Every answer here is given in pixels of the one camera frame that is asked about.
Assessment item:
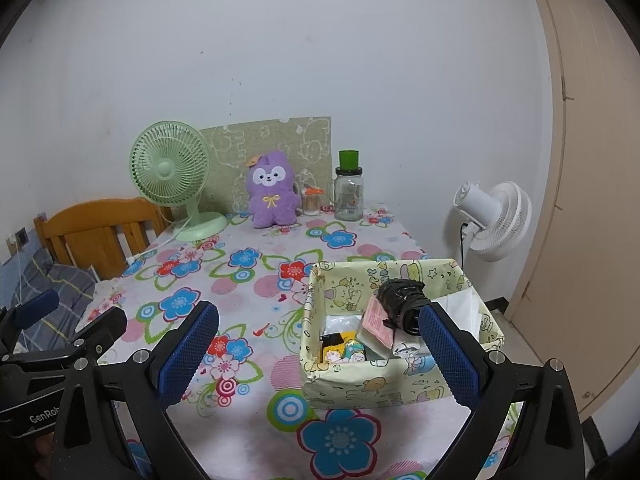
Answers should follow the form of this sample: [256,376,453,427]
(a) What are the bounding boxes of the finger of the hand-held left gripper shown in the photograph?
[10,305,127,376]
[0,289,61,348]

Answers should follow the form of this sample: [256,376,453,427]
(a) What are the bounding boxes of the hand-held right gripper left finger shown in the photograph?
[50,300,221,480]

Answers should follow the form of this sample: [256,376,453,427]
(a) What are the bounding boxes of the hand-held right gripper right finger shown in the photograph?
[419,302,586,480]

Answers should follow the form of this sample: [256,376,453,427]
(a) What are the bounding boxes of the black bundle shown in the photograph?
[377,277,431,338]

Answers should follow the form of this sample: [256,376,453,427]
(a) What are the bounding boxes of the pink packet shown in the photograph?
[357,295,401,348]

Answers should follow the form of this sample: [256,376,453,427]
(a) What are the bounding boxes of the yellow cartoon print box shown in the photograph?
[300,258,505,410]

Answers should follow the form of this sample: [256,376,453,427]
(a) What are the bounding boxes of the clear plastic bag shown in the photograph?
[325,312,365,336]

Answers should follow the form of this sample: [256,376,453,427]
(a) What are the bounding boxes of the blue bed sheet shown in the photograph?
[0,255,23,306]

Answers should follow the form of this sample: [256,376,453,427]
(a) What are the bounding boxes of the grey plaid blanket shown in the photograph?
[12,250,98,356]

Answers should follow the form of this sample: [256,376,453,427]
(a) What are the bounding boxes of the white standing fan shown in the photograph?
[452,181,532,271]

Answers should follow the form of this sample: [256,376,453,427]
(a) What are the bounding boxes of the purple plush toy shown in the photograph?
[246,150,301,230]

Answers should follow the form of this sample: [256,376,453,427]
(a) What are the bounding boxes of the green desk fan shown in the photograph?
[130,121,228,243]

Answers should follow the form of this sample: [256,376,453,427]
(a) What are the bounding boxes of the glass jar with green lid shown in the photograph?
[327,150,364,222]

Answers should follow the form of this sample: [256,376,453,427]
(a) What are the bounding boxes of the small orange-lidded glass bottle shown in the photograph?
[301,186,323,217]

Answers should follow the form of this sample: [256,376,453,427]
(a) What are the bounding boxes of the green patterned board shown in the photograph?
[200,116,332,216]

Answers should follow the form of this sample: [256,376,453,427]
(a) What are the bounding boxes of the beige door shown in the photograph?
[502,0,640,421]

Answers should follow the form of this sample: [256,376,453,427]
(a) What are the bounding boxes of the white fan cable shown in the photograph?
[127,217,193,266]

